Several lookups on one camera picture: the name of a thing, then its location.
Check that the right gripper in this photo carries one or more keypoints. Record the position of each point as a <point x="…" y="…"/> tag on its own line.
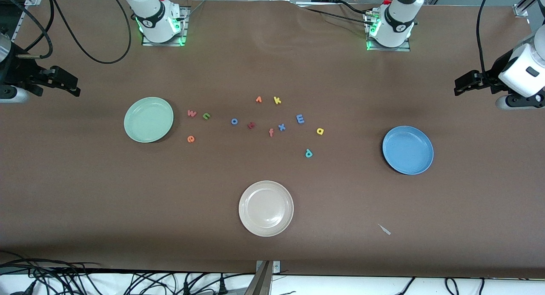
<point x="17" y="72"/>

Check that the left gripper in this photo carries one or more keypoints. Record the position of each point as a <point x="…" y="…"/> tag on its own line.
<point x="491" y="76"/>

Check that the blue foam letter E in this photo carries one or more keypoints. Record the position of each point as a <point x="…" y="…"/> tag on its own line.
<point x="300" y="119"/>

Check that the teal foam letter p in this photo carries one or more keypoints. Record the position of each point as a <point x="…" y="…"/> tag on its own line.
<point x="307" y="154"/>

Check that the blue plate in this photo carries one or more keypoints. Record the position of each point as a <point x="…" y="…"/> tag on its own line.
<point x="408" y="150"/>

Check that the green plate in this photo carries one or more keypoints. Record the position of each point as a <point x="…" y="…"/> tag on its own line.
<point x="148" y="119"/>

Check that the small white tape scrap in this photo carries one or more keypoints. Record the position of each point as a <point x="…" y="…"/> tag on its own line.
<point x="384" y="229"/>

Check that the paper table cover sheet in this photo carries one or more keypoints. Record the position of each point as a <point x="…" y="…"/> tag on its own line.
<point x="340" y="201"/>

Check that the yellow foam letter k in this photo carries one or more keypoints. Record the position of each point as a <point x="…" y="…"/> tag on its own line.
<point x="276" y="100"/>

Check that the black power plug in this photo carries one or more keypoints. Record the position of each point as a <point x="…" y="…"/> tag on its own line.
<point x="221" y="287"/>
<point x="186" y="287"/>

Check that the beige plate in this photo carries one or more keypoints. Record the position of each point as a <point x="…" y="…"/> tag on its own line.
<point x="266" y="208"/>

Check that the silver aluminium rail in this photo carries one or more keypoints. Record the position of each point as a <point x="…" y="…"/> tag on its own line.
<point x="520" y="10"/>
<point x="26" y="16"/>

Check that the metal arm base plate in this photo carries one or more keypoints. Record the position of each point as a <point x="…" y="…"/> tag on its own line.
<point x="184" y="31"/>
<point x="404" y="48"/>

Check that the silver metal bracket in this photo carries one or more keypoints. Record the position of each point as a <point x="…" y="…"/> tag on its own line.
<point x="276" y="267"/>

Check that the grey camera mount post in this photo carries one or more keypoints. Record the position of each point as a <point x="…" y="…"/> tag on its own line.
<point x="260" y="282"/>

